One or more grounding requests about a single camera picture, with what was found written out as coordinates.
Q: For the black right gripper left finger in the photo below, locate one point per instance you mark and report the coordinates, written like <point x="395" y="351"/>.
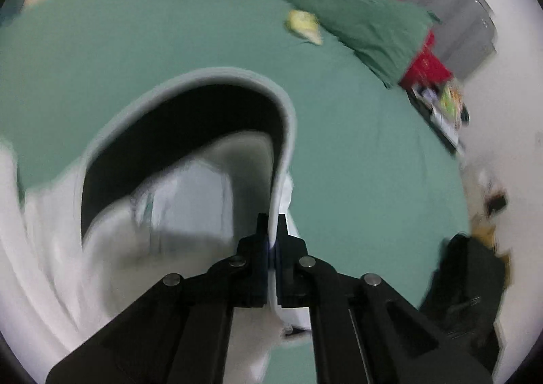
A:
<point x="179" y="330"/>

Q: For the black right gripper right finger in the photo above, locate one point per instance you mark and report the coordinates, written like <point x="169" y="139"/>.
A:
<point x="362" y="330"/>

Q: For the white large garment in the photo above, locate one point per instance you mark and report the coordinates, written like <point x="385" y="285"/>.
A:
<point x="172" y="182"/>

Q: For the green bed sheet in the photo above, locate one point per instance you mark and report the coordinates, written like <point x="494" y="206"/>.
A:
<point x="372" y="187"/>

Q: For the cluttered bedside items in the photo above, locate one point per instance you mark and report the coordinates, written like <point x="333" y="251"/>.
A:
<point x="443" y="109"/>

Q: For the green pillow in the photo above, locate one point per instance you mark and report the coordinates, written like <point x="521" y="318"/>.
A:
<point x="386" y="35"/>

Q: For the yellow green small cloth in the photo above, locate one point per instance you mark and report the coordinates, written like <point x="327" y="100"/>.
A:
<point x="305" y="25"/>

